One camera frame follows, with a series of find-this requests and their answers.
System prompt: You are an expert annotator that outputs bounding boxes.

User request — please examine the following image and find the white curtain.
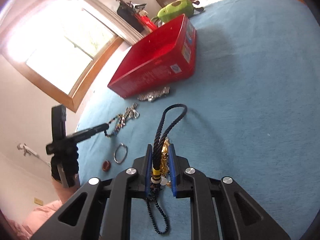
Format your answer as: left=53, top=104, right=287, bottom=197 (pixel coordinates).
left=76, top=0, right=144, bottom=45

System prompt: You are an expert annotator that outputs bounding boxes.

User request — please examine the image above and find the red metal tin box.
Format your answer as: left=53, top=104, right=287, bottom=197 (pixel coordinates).
left=108, top=15, right=196, bottom=98

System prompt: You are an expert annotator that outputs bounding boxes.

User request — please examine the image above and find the wooden framed window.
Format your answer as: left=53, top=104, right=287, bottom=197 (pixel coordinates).
left=1, top=0, right=123, bottom=112

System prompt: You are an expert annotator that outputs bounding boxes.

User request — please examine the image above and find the blue table cloth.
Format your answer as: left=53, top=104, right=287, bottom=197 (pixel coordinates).
left=78, top=0, right=319, bottom=239

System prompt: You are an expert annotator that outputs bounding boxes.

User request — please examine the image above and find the coat rack with clothes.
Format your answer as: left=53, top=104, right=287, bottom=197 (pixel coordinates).
left=115, top=0, right=158, bottom=33

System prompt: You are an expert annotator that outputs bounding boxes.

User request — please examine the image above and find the green avocado plush toy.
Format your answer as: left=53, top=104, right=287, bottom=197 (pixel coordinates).
left=151, top=0, right=204, bottom=23

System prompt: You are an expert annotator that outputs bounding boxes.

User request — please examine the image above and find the dark bead necklace with cord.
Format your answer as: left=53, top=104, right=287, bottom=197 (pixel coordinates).
left=145, top=103, right=188, bottom=235

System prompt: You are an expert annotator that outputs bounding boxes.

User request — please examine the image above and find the colourful bead bracelet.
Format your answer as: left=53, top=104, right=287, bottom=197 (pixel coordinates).
left=103, top=114, right=127, bottom=138

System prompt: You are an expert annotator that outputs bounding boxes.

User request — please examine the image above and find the person's left hand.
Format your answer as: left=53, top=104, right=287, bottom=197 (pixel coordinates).
left=51, top=172, right=82, bottom=204

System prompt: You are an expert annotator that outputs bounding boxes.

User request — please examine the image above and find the silver metal wristwatch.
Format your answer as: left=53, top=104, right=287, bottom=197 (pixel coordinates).
left=137, top=86, right=170, bottom=102

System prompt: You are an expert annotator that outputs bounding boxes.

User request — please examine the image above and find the gold buddha pendant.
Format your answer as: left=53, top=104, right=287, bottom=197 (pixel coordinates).
left=160, top=137, right=171, bottom=187

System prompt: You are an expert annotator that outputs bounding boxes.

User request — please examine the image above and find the silver oval bangle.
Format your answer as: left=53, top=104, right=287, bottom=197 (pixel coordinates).
left=113, top=143, right=128, bottom=165

